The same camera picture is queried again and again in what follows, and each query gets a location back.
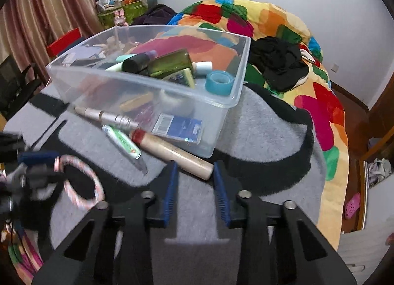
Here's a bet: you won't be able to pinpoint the striped brown curtain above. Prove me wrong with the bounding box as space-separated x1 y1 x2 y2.
0 0 107 79

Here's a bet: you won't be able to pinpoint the teal tape roll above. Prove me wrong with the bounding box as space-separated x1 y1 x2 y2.
206 70 235 95

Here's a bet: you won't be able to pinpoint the olive green bar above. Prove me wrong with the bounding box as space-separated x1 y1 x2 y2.
162 68 197 89

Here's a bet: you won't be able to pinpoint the pink slipper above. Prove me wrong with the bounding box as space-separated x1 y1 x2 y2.
344 193 361 219

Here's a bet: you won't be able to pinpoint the colourful patchwork blanket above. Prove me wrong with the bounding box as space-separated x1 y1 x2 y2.
168 0 350 242

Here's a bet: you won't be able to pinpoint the pink white rope ring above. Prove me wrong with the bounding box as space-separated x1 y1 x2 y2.
54 155 105 208

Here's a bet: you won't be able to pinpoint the silver metal tool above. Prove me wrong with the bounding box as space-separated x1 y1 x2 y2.
75 107 140 129

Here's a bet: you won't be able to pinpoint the dark purple cloth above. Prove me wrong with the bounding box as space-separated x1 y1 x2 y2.
132 4 177 25

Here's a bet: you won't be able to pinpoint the striped colourful cloth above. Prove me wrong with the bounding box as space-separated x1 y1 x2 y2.
0 220 44 276

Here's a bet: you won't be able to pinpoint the clear plastic storage bin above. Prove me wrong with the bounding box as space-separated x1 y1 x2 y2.
46 25 252 159

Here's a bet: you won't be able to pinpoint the white shoes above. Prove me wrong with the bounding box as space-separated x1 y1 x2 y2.
368 159 391 185

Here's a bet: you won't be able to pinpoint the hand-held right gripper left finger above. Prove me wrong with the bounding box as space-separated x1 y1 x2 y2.
31 160 179 285

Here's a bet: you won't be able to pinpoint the blue small box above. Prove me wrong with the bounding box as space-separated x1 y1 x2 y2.
152 113 204 143

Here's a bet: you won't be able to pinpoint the black chair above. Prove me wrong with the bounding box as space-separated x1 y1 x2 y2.
0 54 42 116

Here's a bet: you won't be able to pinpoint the green storage box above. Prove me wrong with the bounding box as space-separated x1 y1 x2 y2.
97 0 148 27

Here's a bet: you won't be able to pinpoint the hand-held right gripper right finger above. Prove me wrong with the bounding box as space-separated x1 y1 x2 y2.
213 161 358 285

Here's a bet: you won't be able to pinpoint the wooden handled tool grey cap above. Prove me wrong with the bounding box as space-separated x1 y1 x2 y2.
120 92 154 112

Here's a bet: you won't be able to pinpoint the green white toothpaste tube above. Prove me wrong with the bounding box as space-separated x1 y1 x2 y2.
102 125 148 175

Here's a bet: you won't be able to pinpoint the black capped bottle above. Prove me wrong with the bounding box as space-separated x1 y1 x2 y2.
122 53 159 74

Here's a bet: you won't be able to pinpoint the black cloth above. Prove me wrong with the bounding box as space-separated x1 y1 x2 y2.
249 36 310 93

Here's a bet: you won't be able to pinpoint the white cabinet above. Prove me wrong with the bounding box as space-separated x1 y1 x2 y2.
339 223 394 285

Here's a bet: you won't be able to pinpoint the mint green tube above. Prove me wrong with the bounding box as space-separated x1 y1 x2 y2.
105 54 138 72

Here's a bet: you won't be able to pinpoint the red box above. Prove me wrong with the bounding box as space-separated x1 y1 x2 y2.
46 27 82 58

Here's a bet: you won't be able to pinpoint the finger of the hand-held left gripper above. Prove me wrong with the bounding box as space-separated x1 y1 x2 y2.
25 165 62 189
18 150 60 165

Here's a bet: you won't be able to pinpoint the wooden cabinet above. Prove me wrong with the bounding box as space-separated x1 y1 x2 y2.
357 66 394 233

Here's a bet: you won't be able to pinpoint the grey black fleece blanket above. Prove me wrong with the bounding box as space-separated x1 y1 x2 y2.
3 83 327 285

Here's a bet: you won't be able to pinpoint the wooden rolling pin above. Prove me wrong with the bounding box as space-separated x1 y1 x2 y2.
129 129 214 180

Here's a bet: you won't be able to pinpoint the green plastic bottle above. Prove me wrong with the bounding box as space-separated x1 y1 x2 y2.
147 49 213 80

